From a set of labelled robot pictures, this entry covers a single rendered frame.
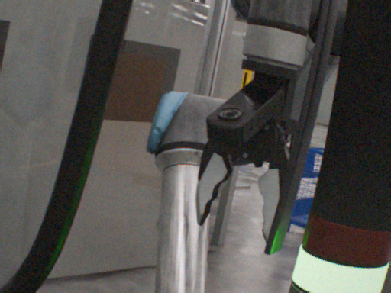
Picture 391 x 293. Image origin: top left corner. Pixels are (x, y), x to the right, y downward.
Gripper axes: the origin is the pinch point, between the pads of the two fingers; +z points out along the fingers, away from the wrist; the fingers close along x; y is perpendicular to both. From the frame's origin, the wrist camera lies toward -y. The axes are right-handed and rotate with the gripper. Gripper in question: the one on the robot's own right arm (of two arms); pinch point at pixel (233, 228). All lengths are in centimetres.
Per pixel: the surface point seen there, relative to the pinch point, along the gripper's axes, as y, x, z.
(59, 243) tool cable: -56, -17, -13
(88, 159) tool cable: -56, -18, -15
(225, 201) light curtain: 488, 212, 105
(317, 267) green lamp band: -52, -24, -13
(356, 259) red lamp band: -52, -26, -14
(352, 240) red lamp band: -52, -25, -14
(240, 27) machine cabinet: 801, 373, -80
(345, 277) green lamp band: -52, -26, -13
